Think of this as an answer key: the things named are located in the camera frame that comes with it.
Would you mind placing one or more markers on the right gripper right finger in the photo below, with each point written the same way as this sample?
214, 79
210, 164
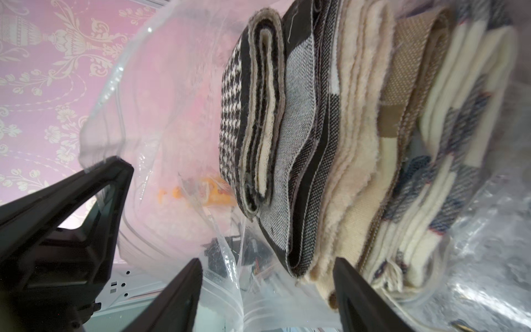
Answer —
360, 307

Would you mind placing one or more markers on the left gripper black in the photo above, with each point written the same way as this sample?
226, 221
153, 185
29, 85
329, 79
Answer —
57, 249

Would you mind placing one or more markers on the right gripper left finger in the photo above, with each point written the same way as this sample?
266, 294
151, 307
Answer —
175, 308

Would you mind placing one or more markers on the grey black checked scarf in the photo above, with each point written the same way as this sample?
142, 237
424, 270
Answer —
308, 134

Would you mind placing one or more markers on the clear plastic vacuum bag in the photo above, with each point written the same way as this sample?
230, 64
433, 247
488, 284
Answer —
161, 112

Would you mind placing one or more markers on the black white houndstooth scarf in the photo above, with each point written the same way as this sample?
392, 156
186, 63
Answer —
253, 98

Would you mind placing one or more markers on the cream fuzzy scarf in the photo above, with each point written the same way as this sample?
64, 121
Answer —
365, 47

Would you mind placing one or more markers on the beige plaid scarf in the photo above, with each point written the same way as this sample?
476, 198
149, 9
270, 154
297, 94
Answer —
445, 156

